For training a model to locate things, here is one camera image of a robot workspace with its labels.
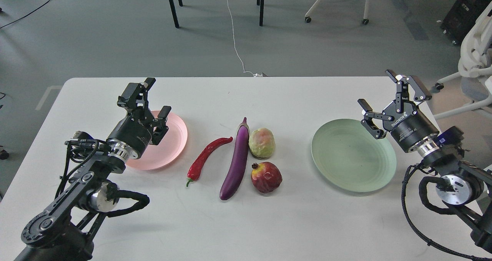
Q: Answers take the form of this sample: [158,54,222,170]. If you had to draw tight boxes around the green plate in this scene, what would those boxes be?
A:
[311,118,397,193]

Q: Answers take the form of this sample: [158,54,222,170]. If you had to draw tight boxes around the green pink guava fruit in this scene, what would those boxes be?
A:
[248,128,276,159]

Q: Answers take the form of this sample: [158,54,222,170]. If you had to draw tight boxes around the red chili pepper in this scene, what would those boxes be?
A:
[186,136,233,187]

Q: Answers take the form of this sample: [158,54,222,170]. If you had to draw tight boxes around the black cabinet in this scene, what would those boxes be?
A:
[440,0,491,45]

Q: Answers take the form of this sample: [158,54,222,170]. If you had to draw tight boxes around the pink plate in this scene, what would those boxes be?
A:
[126,112,188,171]

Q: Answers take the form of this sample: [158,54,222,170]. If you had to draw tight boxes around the purple eggplant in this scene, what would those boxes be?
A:
[219,117,249,200]

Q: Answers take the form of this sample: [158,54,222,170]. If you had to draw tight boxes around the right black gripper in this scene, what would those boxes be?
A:
[358,70,439,153]

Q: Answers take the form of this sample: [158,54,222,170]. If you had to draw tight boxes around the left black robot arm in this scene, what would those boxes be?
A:
[16,78,171,261]

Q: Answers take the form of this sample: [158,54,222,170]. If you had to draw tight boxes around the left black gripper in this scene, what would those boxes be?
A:
[107,78,171,156]

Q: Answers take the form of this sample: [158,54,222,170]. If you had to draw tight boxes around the white office chair right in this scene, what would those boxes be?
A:
[432,3,492,120]

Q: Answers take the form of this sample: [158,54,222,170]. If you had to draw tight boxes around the red pomegranate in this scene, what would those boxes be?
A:
[251,161,283,193]

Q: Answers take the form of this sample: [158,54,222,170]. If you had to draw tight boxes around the black table legs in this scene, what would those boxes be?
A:
[169,0,265,28]

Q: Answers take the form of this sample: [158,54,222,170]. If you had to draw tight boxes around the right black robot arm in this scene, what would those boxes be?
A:
[358,70,492,261]

